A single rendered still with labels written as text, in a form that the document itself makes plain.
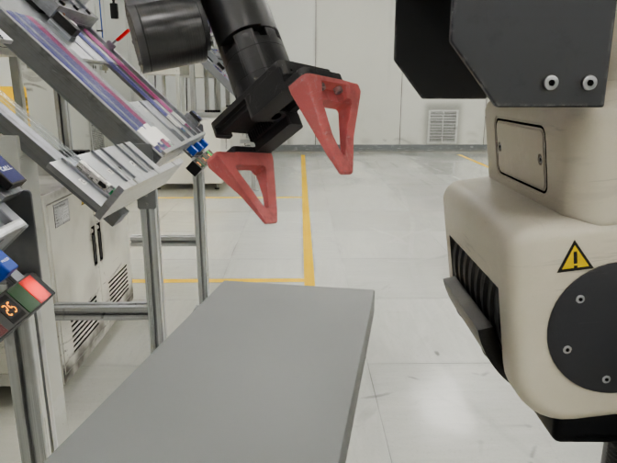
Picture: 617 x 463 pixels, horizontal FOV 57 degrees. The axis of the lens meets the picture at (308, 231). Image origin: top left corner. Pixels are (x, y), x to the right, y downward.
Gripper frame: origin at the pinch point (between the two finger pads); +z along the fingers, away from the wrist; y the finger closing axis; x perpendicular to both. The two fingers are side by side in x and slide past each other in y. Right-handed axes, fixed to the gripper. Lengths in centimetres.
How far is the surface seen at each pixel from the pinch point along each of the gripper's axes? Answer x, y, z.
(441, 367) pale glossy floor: 129, -80, 27
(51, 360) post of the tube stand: 11, -86, -5
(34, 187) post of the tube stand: 8, -68, -34
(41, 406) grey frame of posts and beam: -3, -58, 6
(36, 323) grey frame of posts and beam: -3, -53, -5
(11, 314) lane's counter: -11.8, -36.6, -2.6
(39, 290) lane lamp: -6.8, -40.5, -6.1
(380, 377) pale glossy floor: 110, -90, 24
